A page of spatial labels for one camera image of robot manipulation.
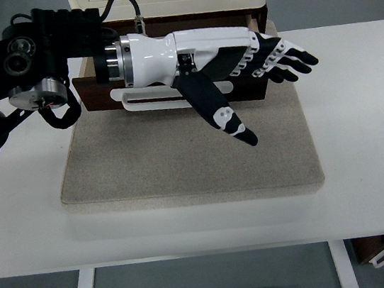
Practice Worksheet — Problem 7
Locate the white box handle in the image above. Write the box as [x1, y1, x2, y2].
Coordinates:
[366, 245, 384, 270]

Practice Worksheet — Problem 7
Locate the beige mat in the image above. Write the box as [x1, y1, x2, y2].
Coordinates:
[38, 15, 328, 229]

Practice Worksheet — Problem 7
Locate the white drawer handle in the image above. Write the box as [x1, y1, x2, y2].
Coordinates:
[108, 71, 236, 119]

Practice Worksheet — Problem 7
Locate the dark brown wooden drawer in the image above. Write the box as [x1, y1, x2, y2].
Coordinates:
[65, 10, 276, 127]

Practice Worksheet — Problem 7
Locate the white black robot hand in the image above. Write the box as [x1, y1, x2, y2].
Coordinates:
[119, 8, 330, 164]

